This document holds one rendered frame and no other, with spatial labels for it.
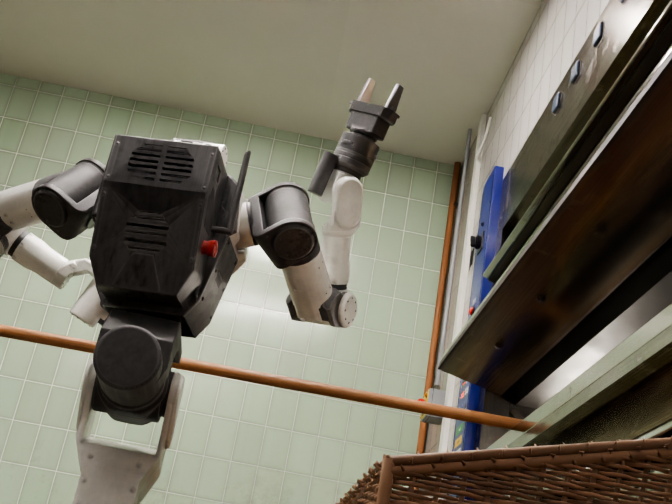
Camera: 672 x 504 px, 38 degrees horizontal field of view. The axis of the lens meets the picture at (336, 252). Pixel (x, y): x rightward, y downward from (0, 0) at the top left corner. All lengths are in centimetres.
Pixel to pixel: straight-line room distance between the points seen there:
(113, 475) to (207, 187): 54
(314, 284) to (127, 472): 53
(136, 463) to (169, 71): 236
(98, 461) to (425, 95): 230
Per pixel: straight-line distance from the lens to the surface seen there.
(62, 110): 419
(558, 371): 253
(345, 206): 207
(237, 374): 242
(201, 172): 179
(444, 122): 387
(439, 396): 339
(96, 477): 180
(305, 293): 200
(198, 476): 361
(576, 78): 256
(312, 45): 357
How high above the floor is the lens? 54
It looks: 24 degrees up
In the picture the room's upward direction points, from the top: 10 degrees clockwise
